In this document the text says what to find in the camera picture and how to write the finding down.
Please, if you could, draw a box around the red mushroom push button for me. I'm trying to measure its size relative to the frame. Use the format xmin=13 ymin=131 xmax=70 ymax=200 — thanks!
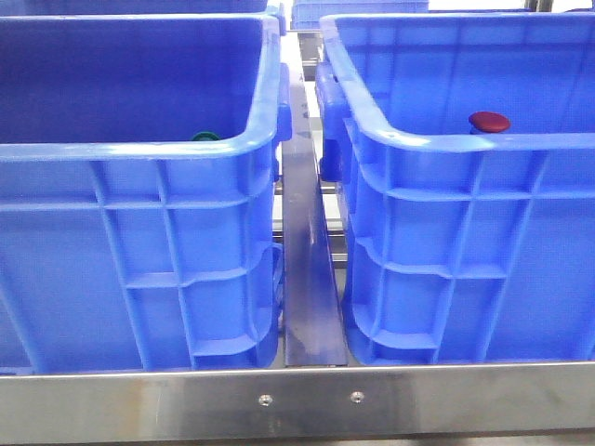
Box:
xmin=469 ymin=111 xmax=511 ymax=135

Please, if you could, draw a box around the left blue plastic bin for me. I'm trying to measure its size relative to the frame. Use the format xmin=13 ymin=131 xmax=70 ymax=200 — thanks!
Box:
xmin=1 ymin=14 xmax=292 ymax=375

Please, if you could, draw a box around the blue plastic bin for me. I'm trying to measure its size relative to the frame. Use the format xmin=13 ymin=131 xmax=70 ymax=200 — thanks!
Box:
xmin=317 ymin=12 xmax=594 ymax=365
xmin=1 ymin=14 xmax=292 ymax=375

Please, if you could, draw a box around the right blue plastic bin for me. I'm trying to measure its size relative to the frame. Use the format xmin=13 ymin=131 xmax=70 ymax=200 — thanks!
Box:
xmin=317 ymin=12 xmax=594 ymax=365

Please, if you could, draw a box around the rear right blue bin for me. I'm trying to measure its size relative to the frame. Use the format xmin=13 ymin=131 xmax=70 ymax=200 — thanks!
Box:
xmin=290 ymin=0 xmax=429 ymax=31

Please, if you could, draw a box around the rear left blue bin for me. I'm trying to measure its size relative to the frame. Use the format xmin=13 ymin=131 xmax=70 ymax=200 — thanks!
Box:
xmin=1 ymin=0 xmax=284 ymax=18

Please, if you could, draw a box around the steel shelf front rail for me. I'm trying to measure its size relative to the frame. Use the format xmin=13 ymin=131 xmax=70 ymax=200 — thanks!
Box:
xmin=1 ymin=362 xmax=594 ymax=444

